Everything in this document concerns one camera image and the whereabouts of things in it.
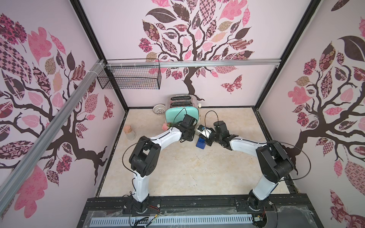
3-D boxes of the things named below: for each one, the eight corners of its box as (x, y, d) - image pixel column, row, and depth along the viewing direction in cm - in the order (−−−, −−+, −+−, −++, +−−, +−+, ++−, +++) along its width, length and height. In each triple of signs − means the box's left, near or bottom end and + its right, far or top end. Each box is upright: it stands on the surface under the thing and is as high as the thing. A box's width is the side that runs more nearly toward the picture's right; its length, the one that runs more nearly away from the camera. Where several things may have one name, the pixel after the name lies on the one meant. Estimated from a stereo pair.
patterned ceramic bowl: (153, 114, 118) (152, 109, 114) (155, 108, 122) (154, 103, 118) (164, 114, 118) (164, 109, 114) (165, 108, 122) (164, 103, 118)
